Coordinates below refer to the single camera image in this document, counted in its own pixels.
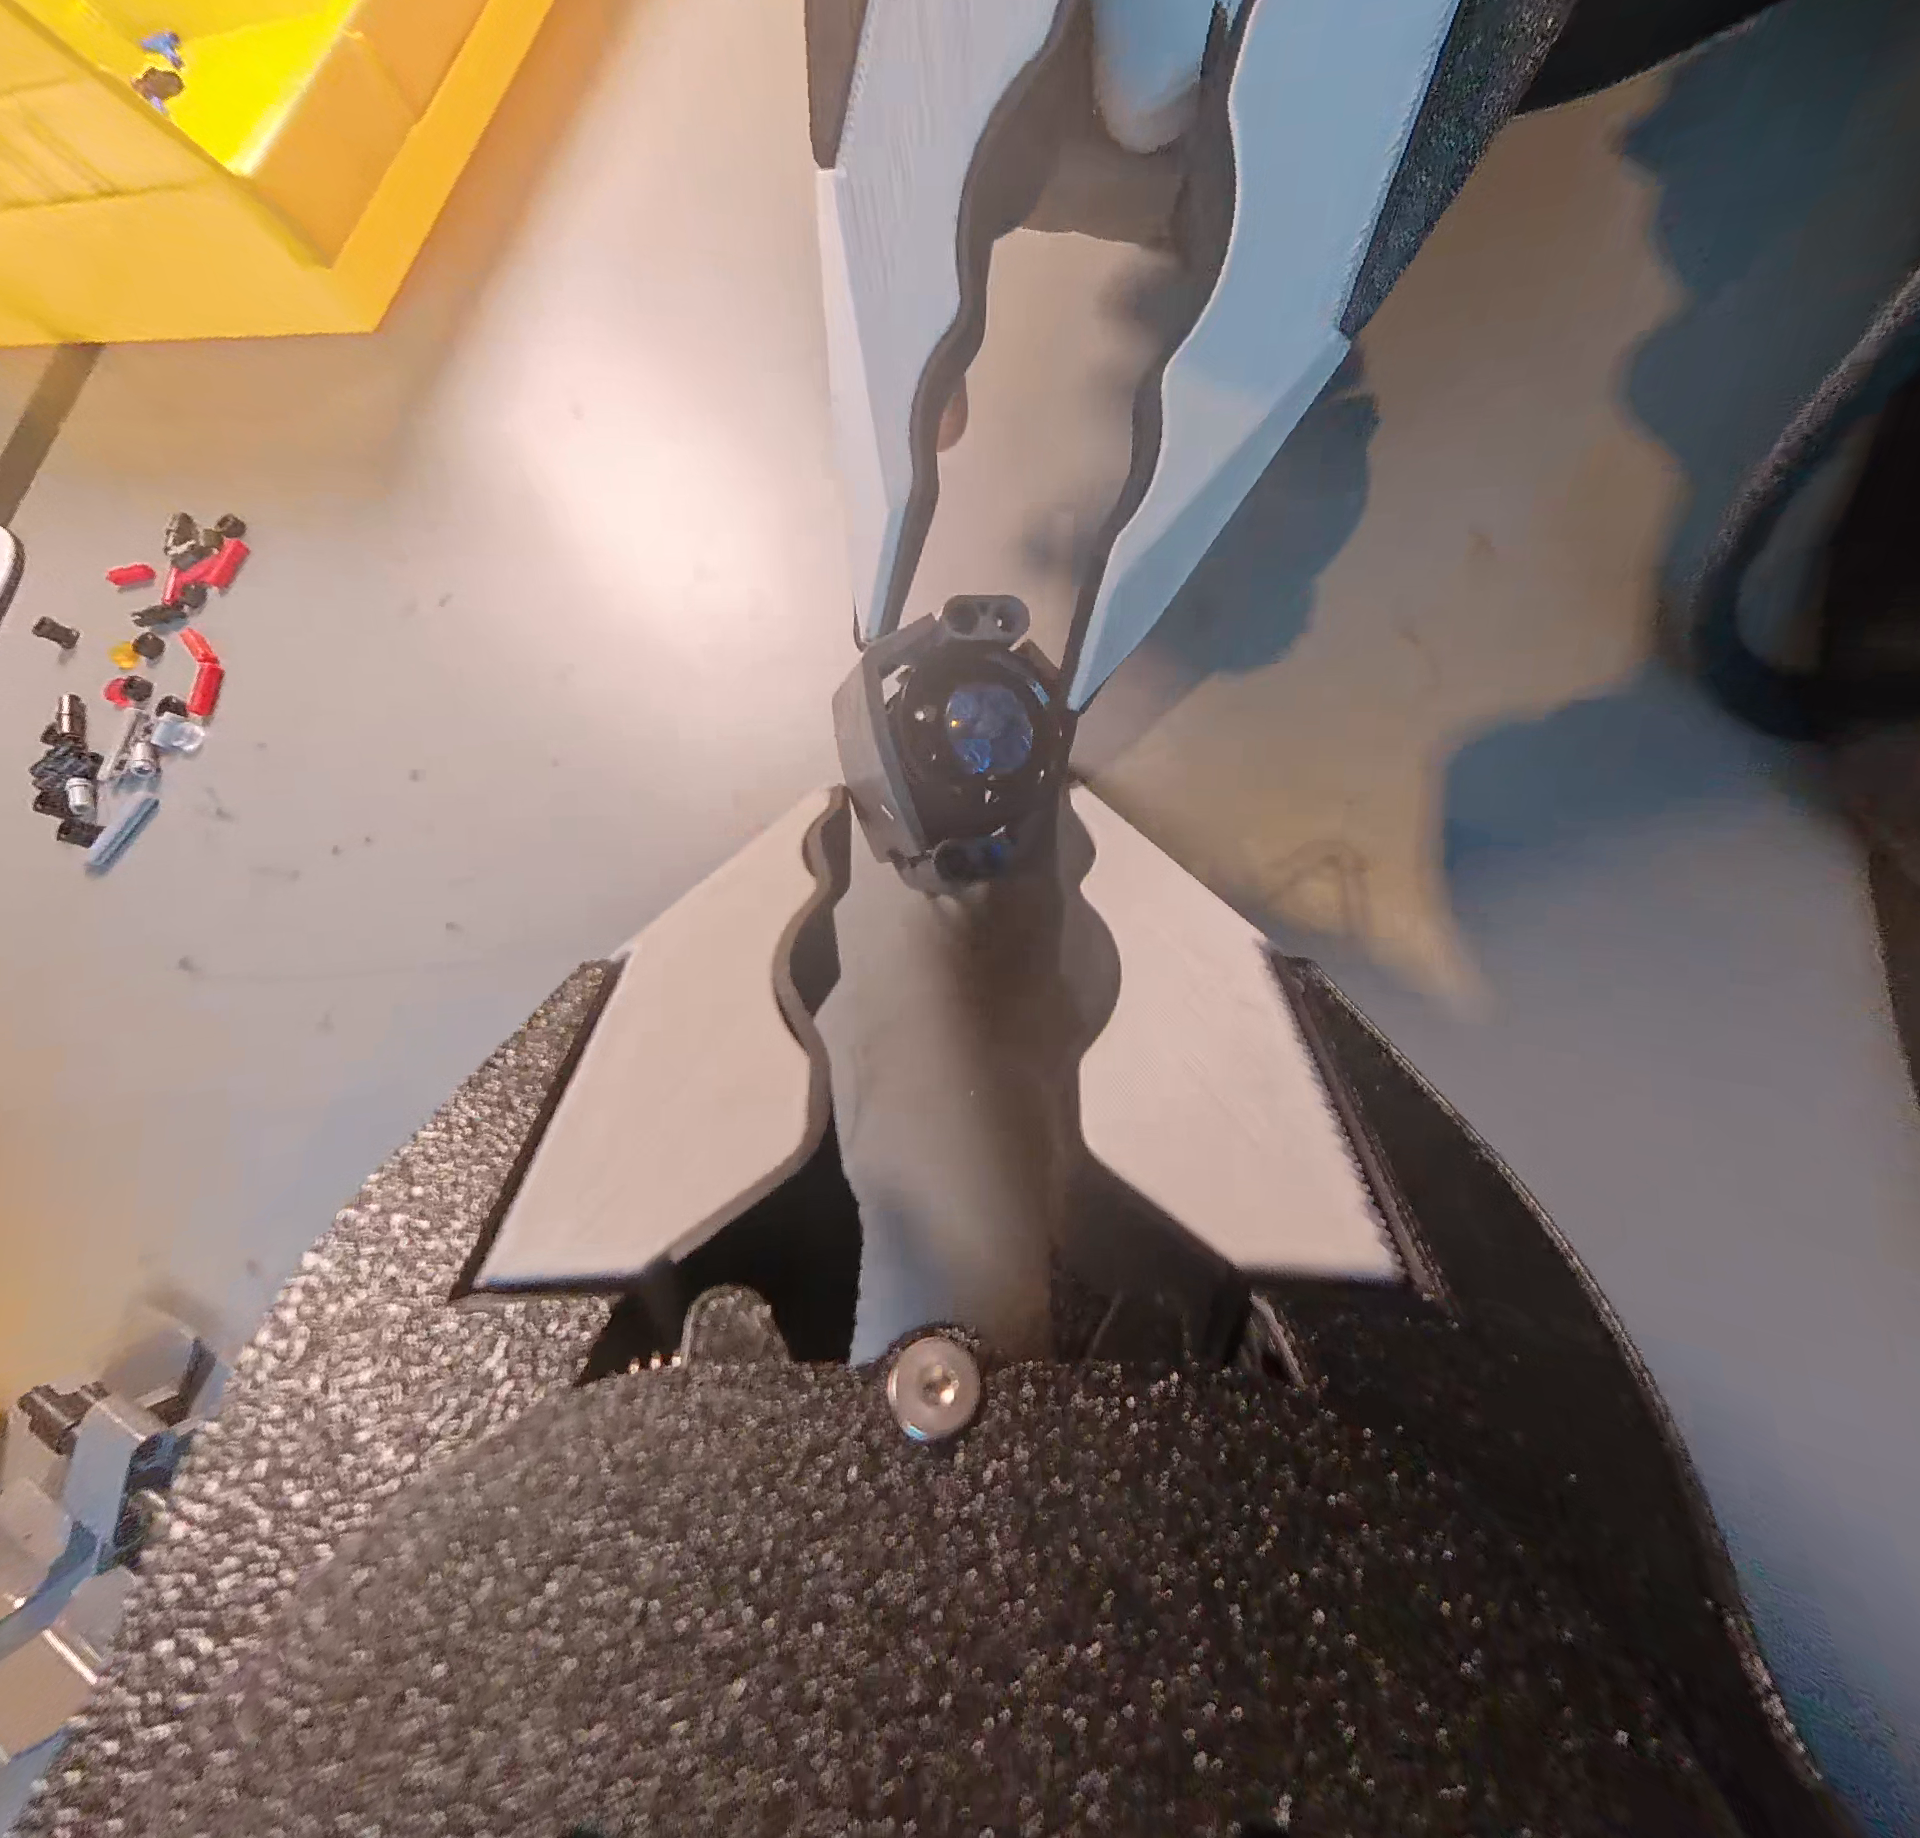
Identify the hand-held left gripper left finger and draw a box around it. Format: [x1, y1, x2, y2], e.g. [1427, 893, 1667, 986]
[454, 789, 849, 1296]

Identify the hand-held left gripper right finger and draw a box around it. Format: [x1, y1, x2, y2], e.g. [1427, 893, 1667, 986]
[1056, 784, 1410, 1286]

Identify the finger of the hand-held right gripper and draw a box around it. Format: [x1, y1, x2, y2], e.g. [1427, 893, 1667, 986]
[815, 0, 1085, 643]
[1064, 0, 1482, 708]

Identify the grey toy eye module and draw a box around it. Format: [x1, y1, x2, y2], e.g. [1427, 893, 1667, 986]
[829, 593, 1074, 903]

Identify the pile of small toy pieces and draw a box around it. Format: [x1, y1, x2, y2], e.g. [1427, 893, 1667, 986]
[27, 508, 255, 872]

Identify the grey desk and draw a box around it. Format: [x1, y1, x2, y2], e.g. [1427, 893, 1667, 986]
[0, 0, 1920, 1838]

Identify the grey toy plate assembly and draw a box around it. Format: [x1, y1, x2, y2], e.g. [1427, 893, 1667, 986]
[0, 1321, 227, 1706]

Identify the yellow plastic bin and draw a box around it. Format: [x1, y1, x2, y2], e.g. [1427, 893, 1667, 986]
[0, 0, 579, 350]

